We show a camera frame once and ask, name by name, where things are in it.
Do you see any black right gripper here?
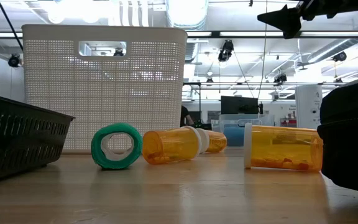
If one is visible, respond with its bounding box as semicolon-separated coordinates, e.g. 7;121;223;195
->
257;0;358;40

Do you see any orange pill bottle white cap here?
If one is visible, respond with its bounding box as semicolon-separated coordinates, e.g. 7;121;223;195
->
196;128;228;154
142;125;203;166
243;123;324;173

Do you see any green bandage roll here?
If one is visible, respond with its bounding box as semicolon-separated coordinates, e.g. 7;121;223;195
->
90;123;144;170

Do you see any large white perforated basket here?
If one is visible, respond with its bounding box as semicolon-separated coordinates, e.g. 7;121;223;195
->
21;24;188;154

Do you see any small black slotted basket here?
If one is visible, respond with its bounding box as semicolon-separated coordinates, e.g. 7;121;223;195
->
0;93;76;187

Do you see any black computer monitor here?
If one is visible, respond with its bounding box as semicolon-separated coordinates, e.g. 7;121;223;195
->
220;95;260;116

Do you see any white cabinet with sign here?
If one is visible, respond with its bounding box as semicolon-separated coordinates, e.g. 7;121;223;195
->
295;85;323;139

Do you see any clear plastic container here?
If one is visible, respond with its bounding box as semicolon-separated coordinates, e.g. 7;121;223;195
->
211;113;275;147

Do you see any red storage rack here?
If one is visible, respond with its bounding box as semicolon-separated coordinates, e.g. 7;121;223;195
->
280;117;297;128

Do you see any person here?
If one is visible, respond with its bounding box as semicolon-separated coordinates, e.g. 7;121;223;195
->
180;105;196;128

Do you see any black overhead light rail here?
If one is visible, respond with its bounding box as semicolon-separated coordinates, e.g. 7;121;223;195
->
0;30;358;39

